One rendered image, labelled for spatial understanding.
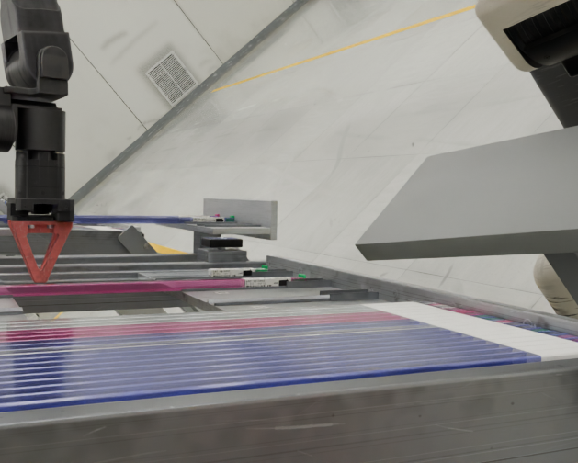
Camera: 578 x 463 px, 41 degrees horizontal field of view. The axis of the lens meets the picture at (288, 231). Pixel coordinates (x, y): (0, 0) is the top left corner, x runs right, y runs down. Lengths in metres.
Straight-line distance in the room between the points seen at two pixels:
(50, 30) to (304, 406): 0.65
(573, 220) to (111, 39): 7.97
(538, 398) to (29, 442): 0.29
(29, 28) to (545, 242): 0.68
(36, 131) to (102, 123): 7.71
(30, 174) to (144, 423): 0.59
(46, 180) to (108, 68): 7.80
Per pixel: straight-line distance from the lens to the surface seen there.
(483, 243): 1.10
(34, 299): 1.05
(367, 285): 0.87
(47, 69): 0.92
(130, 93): 8.73
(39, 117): 0.93
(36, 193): 0.93
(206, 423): 0.39
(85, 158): 8.58
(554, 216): 1.04
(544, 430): 0.51
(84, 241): 1.83
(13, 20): 0.96
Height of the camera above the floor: 1.11
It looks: 19 degrees down
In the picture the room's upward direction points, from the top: 39 degrees counter-clockwise
